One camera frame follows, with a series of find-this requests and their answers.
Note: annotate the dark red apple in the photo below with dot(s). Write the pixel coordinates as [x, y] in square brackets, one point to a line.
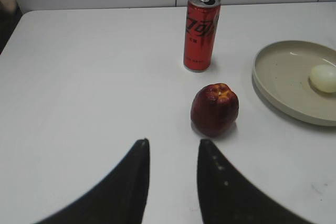
[214, 109]

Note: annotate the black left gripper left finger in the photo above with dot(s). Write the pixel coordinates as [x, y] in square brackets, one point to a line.
[119, 198]

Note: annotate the red soda can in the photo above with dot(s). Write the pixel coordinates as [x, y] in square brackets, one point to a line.
[201, 23]

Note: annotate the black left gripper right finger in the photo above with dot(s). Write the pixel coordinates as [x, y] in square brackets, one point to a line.
[226, 196]

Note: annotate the beige round plate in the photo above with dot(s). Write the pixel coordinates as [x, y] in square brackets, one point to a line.
[281, 73]

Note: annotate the white egg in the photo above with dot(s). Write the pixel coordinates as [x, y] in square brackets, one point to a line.
[322, 77]

